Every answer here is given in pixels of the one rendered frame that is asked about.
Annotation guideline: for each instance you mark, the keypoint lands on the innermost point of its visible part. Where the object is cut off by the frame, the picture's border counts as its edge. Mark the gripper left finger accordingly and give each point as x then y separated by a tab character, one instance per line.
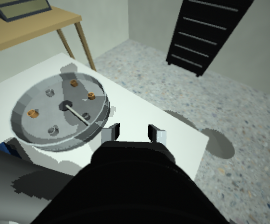
111	133

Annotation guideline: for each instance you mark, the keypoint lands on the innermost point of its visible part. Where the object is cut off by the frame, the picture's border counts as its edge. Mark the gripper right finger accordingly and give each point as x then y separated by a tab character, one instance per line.
156	135

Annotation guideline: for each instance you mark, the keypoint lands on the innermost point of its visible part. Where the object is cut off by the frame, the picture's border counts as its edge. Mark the bronze ring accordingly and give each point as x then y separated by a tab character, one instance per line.
92	96
32	113
74	84

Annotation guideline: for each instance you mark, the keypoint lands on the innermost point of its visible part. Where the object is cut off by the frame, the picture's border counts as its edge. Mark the grey metal ring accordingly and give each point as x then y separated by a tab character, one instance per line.
49	92
53	131

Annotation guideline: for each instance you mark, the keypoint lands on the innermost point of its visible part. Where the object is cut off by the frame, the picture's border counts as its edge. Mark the blue open crate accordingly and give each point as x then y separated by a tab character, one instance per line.
10	149

